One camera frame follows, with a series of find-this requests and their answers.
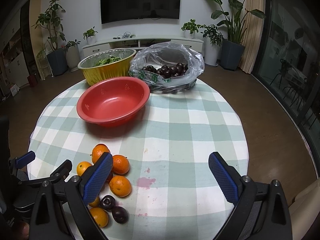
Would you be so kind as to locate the red plastic colander bowl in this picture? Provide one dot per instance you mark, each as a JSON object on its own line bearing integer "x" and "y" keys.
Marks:
{"x": 113, "y": 102}

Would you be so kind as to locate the dark plum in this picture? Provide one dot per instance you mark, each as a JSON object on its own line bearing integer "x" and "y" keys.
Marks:
{"x": 108, "y": 203}
{"x": 120, "y": 215}

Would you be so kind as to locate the large leaf plant dark pot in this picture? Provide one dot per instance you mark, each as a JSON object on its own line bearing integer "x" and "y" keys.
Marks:
{"x": 234, "y": 20}

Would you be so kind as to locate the green checkered tablecloth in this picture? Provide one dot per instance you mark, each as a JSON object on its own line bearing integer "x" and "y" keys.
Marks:
{"x": 174, "y": 194}

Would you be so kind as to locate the small plant on cabinet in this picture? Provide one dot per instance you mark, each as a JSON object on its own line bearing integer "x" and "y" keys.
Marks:
{"x": 90, "y": 35}
{"x": 190, "y": 28}

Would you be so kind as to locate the white storage cabinet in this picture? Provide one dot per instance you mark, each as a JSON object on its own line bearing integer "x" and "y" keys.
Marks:
{"x": 12, "y": 53}

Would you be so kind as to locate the clear plastic bag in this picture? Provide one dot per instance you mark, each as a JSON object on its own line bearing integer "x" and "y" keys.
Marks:
{"x": 166, "y": 53}

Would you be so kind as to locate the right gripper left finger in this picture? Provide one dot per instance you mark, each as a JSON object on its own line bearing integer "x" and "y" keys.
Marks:
{"x": 82, "y": 190}

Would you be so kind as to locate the white tv cabinet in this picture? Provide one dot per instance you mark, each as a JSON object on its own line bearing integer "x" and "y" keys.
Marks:
{"x": 141, "y": 42}

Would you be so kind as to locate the small orange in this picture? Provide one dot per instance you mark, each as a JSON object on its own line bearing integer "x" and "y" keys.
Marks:
{"x": 95, "y": 203}

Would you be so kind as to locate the gold foil bowl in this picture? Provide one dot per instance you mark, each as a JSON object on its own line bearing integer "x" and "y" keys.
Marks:
{"x": 94, "y": 74}

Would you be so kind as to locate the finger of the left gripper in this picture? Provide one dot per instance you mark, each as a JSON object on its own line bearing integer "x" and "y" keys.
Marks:
{"x": 60, "y": 174}
{"x": 24, "y": 160}

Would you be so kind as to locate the beige curtain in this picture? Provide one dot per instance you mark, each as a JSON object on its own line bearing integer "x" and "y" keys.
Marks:
{"x": 252, "y": 36}

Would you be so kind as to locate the smooth yellow orange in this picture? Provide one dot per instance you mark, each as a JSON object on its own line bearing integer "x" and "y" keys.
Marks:
{"x": 82, "y": 167}

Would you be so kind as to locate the wall mounted black television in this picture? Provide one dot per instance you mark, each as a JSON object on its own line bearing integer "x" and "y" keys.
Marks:
{"x": 121, "y": 10}

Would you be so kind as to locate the green leafy vegetables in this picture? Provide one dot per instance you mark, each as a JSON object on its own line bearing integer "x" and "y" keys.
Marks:
{"x": 108, "y": 60}

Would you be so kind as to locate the plant in white ribbed pot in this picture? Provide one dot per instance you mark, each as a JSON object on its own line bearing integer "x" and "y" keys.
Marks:
{"x": 72, "y": 54}

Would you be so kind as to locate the bushy plant in white pot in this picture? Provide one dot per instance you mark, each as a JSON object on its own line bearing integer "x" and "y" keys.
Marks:
{"x": 212, "y": 43}

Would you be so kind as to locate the small plant on cabinet left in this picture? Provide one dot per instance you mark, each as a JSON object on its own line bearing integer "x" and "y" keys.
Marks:
{"x": 90, "y": 35}

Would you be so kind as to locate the pile of dark cherries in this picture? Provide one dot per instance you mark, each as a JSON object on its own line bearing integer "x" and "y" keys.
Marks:
{"x": 168, "y": 71}

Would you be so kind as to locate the tall plant in dark pot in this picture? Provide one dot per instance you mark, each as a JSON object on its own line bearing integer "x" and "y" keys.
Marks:
{"x": 51, "y": 21}

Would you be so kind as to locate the small plant on cabinet right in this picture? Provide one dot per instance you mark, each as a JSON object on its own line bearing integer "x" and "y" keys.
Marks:
{"x": 190, "y": 28}

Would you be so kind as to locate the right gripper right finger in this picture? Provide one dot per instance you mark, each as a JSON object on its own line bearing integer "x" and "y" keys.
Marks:
{"x": 239, "y": 191}

